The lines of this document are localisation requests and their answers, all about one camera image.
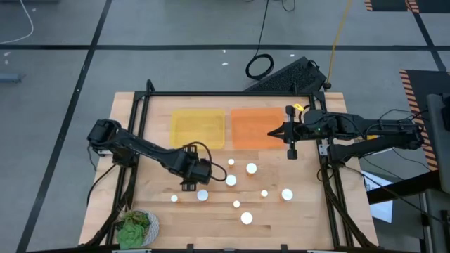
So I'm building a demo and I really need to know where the black beam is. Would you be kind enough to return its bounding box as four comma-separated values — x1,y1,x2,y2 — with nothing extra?
366,170,442,205

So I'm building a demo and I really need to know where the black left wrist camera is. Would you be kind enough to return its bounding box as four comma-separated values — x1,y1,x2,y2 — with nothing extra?
191,160,214,186

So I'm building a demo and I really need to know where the white board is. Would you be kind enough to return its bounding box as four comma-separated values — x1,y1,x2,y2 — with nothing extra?
361,170,394,224

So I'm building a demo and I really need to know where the yellow cable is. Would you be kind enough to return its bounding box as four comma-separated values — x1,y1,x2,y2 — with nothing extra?
325,0,354,89

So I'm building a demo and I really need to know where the white cable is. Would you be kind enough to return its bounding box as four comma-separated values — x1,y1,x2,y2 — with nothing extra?
0,0,34,45

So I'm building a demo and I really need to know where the black hazard-striped floor mat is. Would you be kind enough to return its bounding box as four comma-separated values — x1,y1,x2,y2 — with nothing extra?
406,0,450,14
364,0,412,12
399,69,450,172

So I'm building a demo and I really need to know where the green succulent in white pot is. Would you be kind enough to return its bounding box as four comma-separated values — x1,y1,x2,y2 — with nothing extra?
115,209,160,251

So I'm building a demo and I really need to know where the black coiled cable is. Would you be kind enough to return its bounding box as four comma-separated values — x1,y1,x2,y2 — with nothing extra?
245,0,275,82

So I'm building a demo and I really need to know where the black aluminium table frame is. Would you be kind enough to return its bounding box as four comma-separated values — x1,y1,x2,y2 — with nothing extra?
79,79,380,253

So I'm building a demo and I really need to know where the translucent orange plastic bin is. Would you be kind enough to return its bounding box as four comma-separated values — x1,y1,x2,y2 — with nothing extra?
230,107,286,150

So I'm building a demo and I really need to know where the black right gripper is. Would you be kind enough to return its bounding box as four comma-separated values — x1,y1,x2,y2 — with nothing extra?
267,105,338,160

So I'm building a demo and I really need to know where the translucent yellow plastic bin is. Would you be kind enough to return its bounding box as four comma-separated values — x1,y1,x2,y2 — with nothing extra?
169,108,226,150

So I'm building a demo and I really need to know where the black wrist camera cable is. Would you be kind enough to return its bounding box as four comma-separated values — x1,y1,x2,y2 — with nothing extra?
181,141,229,183

